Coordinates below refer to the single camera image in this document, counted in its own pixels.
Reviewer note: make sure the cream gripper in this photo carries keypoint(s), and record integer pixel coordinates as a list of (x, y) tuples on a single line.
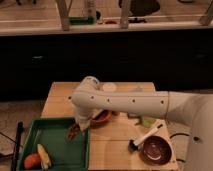
[(84, 116)]

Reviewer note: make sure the orange bowl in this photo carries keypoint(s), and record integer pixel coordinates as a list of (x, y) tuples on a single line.
[(102, 117)]

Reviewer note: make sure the wooden table leg middle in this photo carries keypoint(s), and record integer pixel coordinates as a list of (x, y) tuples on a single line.
[(125, 8)]

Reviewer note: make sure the dark brown bowl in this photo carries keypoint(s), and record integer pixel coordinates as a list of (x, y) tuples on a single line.
[(155, 150)]

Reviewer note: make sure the black bar beside tray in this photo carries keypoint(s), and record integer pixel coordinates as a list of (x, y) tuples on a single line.
[(17, 145)]

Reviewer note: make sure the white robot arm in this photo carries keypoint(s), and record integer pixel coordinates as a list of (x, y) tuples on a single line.
[(191, 109)]

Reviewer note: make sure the dark grape bunch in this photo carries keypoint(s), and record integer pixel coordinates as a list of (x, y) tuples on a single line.
[(73, 131)]

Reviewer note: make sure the white handled brush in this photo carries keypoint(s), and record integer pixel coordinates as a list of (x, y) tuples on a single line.
[(134, 143)]

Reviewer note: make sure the wooden table leg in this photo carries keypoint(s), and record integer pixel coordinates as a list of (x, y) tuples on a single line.
[(63, 13), (125, 8)]

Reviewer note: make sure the grey cloth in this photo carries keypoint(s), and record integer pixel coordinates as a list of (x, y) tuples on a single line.
[(138, 89)]

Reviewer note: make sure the white paper cup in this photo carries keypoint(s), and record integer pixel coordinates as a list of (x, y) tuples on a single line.
[(109, 87)]

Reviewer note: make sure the wooden table leg left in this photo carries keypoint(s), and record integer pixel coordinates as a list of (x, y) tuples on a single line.
[(63, 13)]

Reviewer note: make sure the green plastic tray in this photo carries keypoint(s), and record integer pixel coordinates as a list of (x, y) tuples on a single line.
[(65, 154)]

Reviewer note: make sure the yellow corn cob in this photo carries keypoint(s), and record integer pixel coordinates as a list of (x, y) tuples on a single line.
[(45, 159)]

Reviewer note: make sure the black office chair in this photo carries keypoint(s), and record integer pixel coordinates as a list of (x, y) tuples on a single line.
[(141, 8)]

